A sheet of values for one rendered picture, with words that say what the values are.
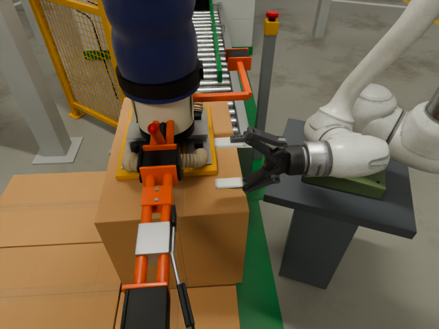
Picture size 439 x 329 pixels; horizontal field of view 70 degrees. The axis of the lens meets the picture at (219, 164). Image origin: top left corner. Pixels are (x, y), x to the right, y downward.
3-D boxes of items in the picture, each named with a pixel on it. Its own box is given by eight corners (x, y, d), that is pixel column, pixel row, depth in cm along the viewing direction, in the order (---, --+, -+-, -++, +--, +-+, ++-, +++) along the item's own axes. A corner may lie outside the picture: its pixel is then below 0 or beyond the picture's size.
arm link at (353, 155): (330, 187, 75) (311, 164, 87) (393, 183, 76) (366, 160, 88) (336, 145, 70) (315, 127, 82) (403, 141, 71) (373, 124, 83)
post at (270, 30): (251, 155, 240) (264, 17, 171) (260, 154, 240) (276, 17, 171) (253, 160, 235) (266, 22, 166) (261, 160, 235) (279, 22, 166)
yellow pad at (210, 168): (183, 110, 115) (181, 98, 111) (210, 109, 116) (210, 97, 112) (183, 177, 90) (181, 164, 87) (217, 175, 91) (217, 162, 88)
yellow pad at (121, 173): (130, 113, 114) (127, 101, 110) (158, 111, 114) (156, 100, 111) (115, 181, 89) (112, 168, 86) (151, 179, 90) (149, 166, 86)
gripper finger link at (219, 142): (245, 147, 71) (245, 144, 70) (214, 148, 70) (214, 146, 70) (243, 138, 73) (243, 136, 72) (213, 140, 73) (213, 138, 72)
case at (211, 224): (141, 170, 150) (123, 97, 122) (224, 164, 153) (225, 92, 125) (125, 293, 107) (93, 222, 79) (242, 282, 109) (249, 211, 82)
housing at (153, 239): (140, 235, 64) (136, 222, 61) (174, 233, 65) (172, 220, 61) (137, 267, 59) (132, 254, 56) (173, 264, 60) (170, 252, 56)
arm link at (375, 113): (337, 121, 122) (358, 70, 106) (385, 140, 115) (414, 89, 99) (321, 143, 112) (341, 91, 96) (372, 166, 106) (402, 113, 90)
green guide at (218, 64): (208, 6, 325) (208, -3, 319) (219, 6, 325) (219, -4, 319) (217, 82, 209) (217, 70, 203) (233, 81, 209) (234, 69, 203)
